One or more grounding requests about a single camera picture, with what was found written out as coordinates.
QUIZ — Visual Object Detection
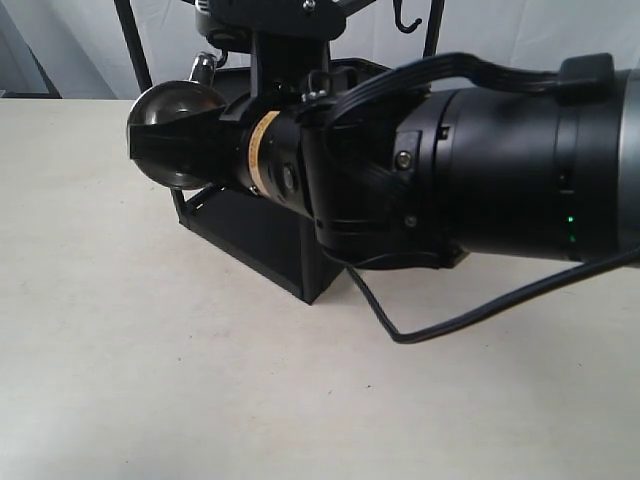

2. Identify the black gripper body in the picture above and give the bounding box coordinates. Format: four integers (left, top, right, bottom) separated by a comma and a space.
220, 91, 313, 219

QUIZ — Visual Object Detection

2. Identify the stainless steel mug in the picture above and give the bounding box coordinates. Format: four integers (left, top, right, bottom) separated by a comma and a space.
126, 52, 231, 190

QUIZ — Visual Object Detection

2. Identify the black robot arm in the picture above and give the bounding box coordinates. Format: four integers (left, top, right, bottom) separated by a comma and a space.
127, 53, 639, 270

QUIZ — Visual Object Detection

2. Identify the black tiered hook rack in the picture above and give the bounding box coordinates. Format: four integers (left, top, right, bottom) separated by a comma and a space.
113, 0, 446, 306

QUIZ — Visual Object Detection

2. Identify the white backdrop curtain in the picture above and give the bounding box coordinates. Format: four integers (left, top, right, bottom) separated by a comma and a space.
1, 1, 639, 99

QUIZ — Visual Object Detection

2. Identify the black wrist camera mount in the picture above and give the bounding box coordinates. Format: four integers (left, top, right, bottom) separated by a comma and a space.
194, 0, 346, 96

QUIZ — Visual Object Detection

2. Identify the black round cable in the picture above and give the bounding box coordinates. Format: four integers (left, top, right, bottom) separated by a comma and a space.
324, 247, 640, 345

